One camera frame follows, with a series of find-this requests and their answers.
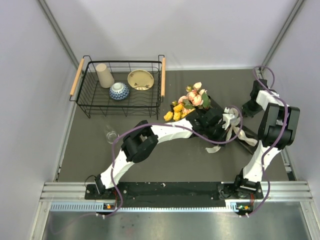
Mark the beige paper cup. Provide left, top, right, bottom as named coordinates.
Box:
left=95, top=63, right=115, bottom=89

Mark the grey slotted cable duct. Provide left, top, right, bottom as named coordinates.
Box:
left=49, top=200, right=249, bottom=214

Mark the cream floral plate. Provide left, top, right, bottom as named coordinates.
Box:
left=127, top=69, right=155, bottom=91

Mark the pink and yellow flower bouquet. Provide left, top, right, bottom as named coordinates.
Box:
left=163, top=82, right=211, bottom=122

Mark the clear glass vase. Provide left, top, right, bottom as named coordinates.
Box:
left=104, top=125, right=119, bottom=144

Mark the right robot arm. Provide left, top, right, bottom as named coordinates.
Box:
left=232, top=90, right=301, bottom=198

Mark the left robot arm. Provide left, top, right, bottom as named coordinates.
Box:
left=95, top=108, right=225, bottom=199

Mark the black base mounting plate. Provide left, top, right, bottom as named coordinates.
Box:
left=84, top=181, right=265, bottom=208

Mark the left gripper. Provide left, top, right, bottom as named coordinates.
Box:
left=204, top=121, right=230, bottom=148

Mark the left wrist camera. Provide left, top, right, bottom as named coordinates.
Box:
left=222, top=107, right=240, bottom=130

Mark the black wire dish rack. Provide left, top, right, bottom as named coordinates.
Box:
left=69, top=54, right=166, bottom=118

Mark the black wrapping paper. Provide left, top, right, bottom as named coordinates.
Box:
left=169, top=94, right=262, bottom=156

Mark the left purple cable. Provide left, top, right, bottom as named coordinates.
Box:
left=96, top=104, right=244, bottom=218

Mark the blue white patterned bowl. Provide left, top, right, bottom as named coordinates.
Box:
left=109, top=82, right=130, bottom=101

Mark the white printed ribbon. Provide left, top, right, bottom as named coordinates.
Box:
left=204, top=106, right=258, bottom=155

